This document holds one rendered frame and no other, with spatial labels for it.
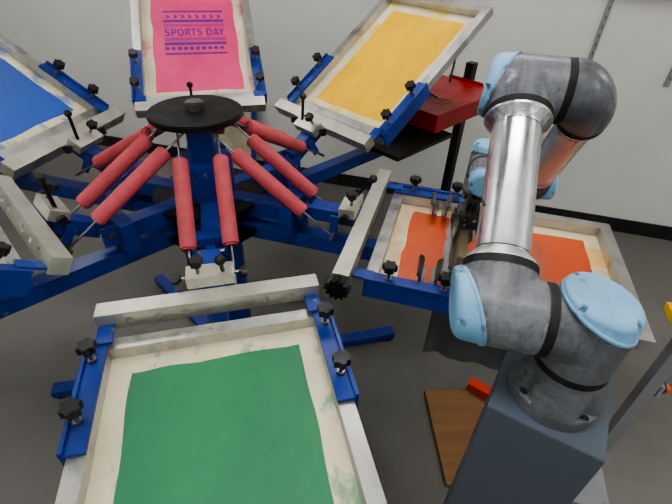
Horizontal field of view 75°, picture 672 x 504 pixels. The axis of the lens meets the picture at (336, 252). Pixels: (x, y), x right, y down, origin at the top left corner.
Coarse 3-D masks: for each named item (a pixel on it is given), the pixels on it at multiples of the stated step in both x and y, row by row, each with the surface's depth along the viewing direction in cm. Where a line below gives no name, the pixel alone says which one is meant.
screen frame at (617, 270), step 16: (400, 208) 168; (384, 224) 153; (544, 224) 161; (560, 224) 159; (576, 224) 157; (592, 224) 157; (608, 224) 158; (384, 240) 145; (608, 240) 149; (384, 256) 141; (608, 256) 144; (608, 272) 141; (624, 272) 136; (624, 288) 130; (640, 336) 115
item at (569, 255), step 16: (416, 224) 160; (432, 224) 160; (448, 224) 161; (416, 240) 152; (432, 240) 152; (544, 240) 155; (560, 240) 155; (576, 240) 155; (560, 256) 147; (576, 256) 148; (592, 272) 141
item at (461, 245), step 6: (462, 228) 141; (462, 234) 138; (468, 234) 140; (456, 240) 143; (462, 240) 136; (456, 246) 138; (462, 246) 133; (456, 252) 134; (462, 252) 131; (456, 258) 130; (462, 258) 129; (456, 264) 131; (462, 264) 130
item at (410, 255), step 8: (408, 248) 148; (416, 248) 148; (424, 248) 149; (432, 248) 149; (440, 248) 149; (408, 256) 145; (416, 256) 145; (424, 256) 145; (432, 256) 145; (440, 256) 145; (400, 264) 141; (408, 264) 141; (416, 264) 141; (424, 264) 142; (432, 264) 142; (400, 272) 138; (408, 272) 138; (560, 272) 141; (568, 272) 141; (416, 280) 135; (560, 280) 137
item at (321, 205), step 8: (320, 200) 154; (312, 208) 151; (320, 208) 150; (328, 208) 150; (336, 208) 151; (360, 208) 151; (312, 216) 153; (320, 216) 152; (328, 216) 151; (344, 224) 151; (352, 224) 150
